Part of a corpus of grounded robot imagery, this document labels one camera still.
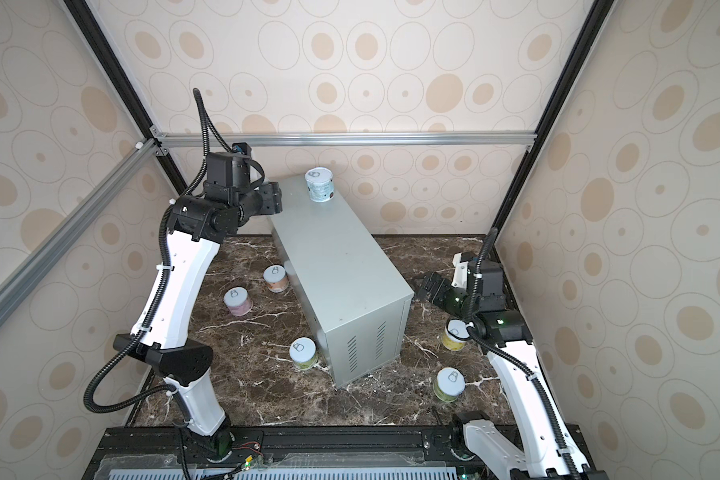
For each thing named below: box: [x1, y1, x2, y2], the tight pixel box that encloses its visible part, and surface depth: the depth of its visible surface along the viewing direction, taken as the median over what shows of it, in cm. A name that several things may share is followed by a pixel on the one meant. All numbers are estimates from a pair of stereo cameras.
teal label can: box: [305, 166, 335, 203], surface depth 81 cm
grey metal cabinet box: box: [268, 177, 415, 388], surface depth 68 cm
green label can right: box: [433, 367, 466, 403], surface depth 81 cm
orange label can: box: [263, 264, 289, 293], surface depth 105 cm
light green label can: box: [289, 337, 318, 370], surface depth 87 cm
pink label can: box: [223, 287, 253, 316], surface depth 98 cm
